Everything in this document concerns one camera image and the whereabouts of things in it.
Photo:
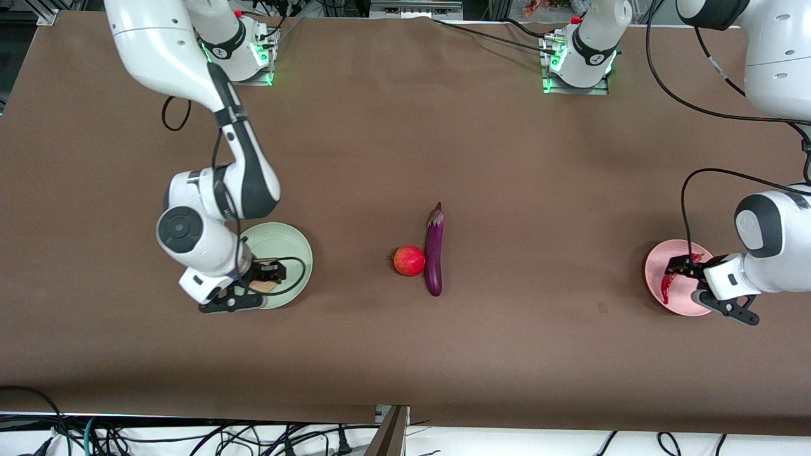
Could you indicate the black power plug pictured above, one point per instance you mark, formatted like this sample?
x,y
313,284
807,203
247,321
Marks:
x,y
343,443

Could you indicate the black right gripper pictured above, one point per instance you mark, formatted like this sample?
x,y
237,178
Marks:
x,y
260,272

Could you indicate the orange object behind table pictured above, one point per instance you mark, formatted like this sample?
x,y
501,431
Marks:
x,y
531,7

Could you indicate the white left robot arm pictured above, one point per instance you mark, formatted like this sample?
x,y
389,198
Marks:
x,y
773,50

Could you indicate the pink plate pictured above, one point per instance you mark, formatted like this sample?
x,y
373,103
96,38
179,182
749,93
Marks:
x,y
681,294

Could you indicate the aluminium profile post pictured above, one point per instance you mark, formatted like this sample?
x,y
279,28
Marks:
x,y
388,434

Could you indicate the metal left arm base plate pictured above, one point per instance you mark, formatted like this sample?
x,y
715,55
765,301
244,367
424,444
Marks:
x,y
602,90

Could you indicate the red pomegranate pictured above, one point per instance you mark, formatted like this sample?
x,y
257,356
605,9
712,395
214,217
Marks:
x,y
409,261

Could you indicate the light green plate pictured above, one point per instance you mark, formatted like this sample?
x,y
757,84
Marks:
x,y
291,247

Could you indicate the aluminium corner bracket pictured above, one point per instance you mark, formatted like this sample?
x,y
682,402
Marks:
x,y
47,18

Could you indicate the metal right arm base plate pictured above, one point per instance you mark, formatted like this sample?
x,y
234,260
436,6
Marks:
x,y
253,79

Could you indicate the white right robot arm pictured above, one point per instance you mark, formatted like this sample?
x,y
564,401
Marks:
x,y
158,44

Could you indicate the brown table cloth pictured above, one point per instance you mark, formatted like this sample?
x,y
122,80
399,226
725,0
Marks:
x,y
405,354

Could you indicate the red chili pepper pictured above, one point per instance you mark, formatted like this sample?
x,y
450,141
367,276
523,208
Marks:
x,y
666,288

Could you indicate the grey metal device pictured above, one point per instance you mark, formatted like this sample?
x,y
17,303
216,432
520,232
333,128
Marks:
x,y
412,7

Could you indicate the purple eggplant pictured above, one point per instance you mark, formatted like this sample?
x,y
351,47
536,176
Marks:
x,y
434,253

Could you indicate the yellow pink peach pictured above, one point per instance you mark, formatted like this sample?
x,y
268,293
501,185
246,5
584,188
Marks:
x,y
263,286

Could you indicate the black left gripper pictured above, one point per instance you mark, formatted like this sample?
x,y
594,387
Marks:
x,y
692,268

